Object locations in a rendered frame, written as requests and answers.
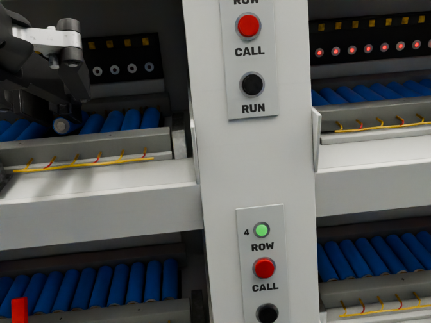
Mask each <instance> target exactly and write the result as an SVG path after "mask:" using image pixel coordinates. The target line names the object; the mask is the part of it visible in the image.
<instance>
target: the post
mask: <svg viewBox="0 0 431 323"><path fill-rule="evenodd" d="M182 5H183V18H184V25H185V38H186V45H187V58H188V65H189V78H190V89H191V96H192V108H193V114H194V127H195V134H196V147H197V154H198V167H199V180H200V187H201V200H202V207H203V220H204V230H205V243H206V250H207V263H208V275H209V282H210V295H211V301H212V314H213V321H214V323H244V308H243V299H242V283H241V268H240V259H239V243H238V234H237V219H236V210H235V209H236V208H249V207H255V206H267V205H274V204H284V215H285V238H286V250H287V274H288V286H289V310H290V322H291V323H319V288H318V271H317V236H316V202H315V184H314V151H313V133H312V99H311V81H310V47H309V29H308V0H273V11H274V24H275V47H276V71H277V83H278V107H279V115H272V116H264V117H250V118H243V119H228V105H227V96H226V81H225V72H224V56H223V41H222V32H221V16H220V7H219V0H182Z"/></svg>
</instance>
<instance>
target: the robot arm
mask: <svg viewBox="0 0 431 323"><path fill-rule="evenodd" d="M82 50H83V49H82V41H81V28H80V22H79V21H77V20H76V19H70V18H66V19H60V20H59V21H58V24H57V26H56V27H54V26H49V27H47V28H46V29H38V28H32V27H31V24H30V22H29V21H28V20H27V19H26V18H25V17H23V16H21V15H19V14H18V13H15V12H13V11H10V10H8V9H6V8H4V6H3V5H2V4H1V2H0V112H8V111H10V110H11V111H13V112H14V114H16V115H19V116H21V117H24V118H26V119H28V120H31V121H33V122H36V123H38V124H40V125H43V126H45V127H51V126H53V112H54V113H55V114H57V115H59V116H61V117H63V118H65V119H67V120H68V121H70V122H72V123H74V124H82V123H83V121H82V114H81V106H82V103H86V102H87V101H90V100H91V92H90V78H89V70H88V68H87V65H86V64H85V60H84V58H83V51H82ZM34 51H39V52H41V53H42V54H43V55H44V56H45V57H47V58H49V61H47V60H46V59H44V58H43V57H41V56H40V55H38V54H37V53H35V52H34Z"/></svg>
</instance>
